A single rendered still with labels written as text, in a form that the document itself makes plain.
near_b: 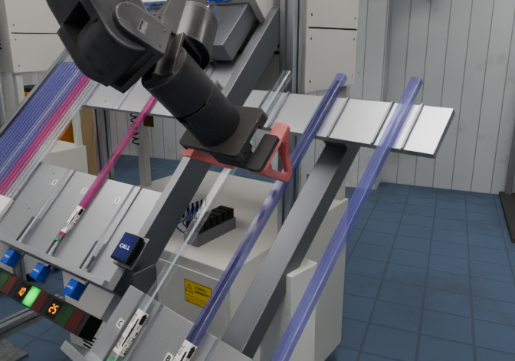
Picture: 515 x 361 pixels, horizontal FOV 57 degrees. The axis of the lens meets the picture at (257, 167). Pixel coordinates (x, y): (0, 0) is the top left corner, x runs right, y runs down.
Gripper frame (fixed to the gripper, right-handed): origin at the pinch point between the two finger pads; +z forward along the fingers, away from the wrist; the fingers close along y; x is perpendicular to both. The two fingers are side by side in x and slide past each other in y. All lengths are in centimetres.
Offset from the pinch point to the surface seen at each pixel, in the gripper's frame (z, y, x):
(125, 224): 13.2, 35.6, 11.9
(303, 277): 13.8, -4.7, 8.5
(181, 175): 13.5, 29.2, -0.7
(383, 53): 198, 132, -199
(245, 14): 11, 36, -41
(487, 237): 243, 35, -96
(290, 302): 14.1, -4.4, 12.3
